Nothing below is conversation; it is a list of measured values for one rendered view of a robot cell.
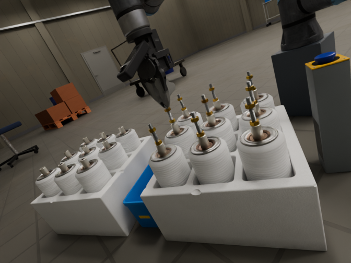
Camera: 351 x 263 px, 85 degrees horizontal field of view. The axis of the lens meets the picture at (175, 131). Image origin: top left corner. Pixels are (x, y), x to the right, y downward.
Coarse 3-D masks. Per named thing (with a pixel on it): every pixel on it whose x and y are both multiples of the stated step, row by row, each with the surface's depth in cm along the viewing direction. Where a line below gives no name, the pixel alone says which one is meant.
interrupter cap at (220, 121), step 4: (216, 120) 56; (220, 120) 55; (224, 120) 53; (204, 124) 56; (208, 124) 56; (216, 124) 54; (220, 124) 52; (204, 128) 54; (208, 128) 53; (212, 128) 52
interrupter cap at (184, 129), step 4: (180, 128) 61; (184, 128) 60; (188, 128) 59; (168, 132) 62; (172, 132) 61; (180, 132) 59; (184, 132) 57; (168, 136) 59; (172, 136) 58; (176, 136) 57
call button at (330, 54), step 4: (328, 52) 46; (332, 52) 44; (316, 56) 46; (320, 56) 45; (324, 56) 44; (328, 56) 44; (332, 56) 44; (316, 60) 46; (320, 60) 45; (324, 60) 44; (328, 60) 44
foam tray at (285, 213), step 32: (288, 128) 51; (160, 192) 48; (192, 192) 44; (224, 192) 40; (256, 192) 37; (288, 192) 35; (160, 224) 53; (192, 224) 49; (224, 224) 45; (256, 224) 42; (288, 224) 39; (320, 224) 36
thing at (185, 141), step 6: (186, 132) 57; (192, 132) 59; (168, 138) 59; (174, 138) 57; (180, 138) 56; (186, 138) 57; (192, 138) 58; (168, 144) 58; (174, 144) 57; (180, 144) 57; (186, 144) 57; (192, 144) 58; (186, 150) 58; (186, 156) 58
